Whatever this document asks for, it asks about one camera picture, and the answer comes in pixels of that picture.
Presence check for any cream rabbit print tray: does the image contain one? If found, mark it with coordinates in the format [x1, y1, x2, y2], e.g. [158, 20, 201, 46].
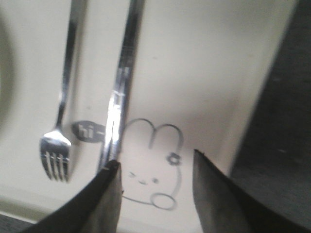
[0, 0, 296, 233]

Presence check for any silver metal fork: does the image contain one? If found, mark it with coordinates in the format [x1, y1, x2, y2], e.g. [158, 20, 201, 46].
[39, 0, 84, 182]

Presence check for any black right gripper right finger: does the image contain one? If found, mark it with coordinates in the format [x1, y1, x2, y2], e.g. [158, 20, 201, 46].
[193, 150, 310, 233]

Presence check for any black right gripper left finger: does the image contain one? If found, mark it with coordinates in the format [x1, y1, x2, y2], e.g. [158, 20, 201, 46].
[22, 160, 121, 233]

